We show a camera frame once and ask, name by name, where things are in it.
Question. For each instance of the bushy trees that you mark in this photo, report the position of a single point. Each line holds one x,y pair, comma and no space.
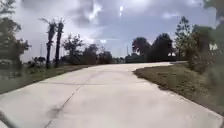
203,46

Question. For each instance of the dark leafy tree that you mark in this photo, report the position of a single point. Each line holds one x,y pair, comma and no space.
10,40

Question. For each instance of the row of trees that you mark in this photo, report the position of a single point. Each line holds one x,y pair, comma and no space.
100,53

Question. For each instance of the grass verge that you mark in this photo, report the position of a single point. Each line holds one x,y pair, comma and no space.
180,81
36,75

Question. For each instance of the pale concrete path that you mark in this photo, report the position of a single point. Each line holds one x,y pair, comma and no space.
110,96

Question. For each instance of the palm tree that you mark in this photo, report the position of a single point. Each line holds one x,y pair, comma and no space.
50,40
59,40

